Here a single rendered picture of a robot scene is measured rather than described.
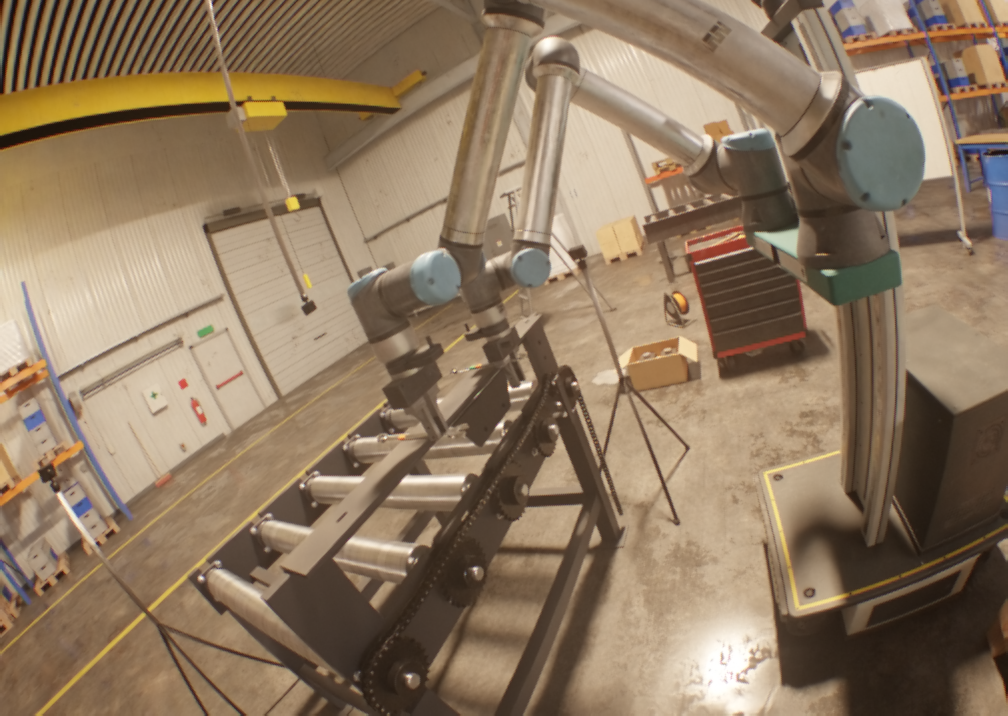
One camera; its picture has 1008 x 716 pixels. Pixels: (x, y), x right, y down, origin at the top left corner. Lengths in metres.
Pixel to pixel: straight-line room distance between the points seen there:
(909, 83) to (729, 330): 3.40
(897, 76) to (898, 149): 4.44
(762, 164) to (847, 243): 0.50
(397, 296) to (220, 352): 9.87
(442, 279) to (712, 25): 0.56
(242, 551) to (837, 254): 1.91
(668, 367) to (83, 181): 11.38
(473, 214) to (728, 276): 2.30
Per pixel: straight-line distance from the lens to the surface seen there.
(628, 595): 1.89
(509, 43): 0.78
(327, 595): 0.81
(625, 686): 1.67
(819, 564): 1.47
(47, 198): 11.04
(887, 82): 5.03
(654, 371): 3.21
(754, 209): 1.23
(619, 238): 8.88
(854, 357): 1.36
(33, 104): 7.74
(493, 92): 0.77
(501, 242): 11.28
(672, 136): 1.28
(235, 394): 10.50
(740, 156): 1.22
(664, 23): 0.59
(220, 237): 11.45
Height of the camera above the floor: 1.50
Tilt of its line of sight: 14 degrees down
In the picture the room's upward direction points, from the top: 23 degrees counter-clockwise
